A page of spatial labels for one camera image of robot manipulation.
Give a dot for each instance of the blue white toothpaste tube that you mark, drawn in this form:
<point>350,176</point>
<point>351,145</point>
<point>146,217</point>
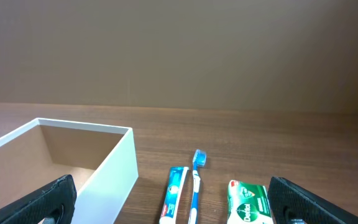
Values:
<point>176,180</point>

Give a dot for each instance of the green white soap pack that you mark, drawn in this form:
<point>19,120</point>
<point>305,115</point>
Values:
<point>247,204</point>

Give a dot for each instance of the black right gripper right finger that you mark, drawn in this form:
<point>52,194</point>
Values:
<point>291,203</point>

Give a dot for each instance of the blue white toothbrush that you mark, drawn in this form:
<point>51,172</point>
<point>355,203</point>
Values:
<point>199,160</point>

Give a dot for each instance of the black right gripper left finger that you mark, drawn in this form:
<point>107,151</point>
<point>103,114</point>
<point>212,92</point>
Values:
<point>52,203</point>

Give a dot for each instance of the white open box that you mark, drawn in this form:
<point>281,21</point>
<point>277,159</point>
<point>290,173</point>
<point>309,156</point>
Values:
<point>100,158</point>

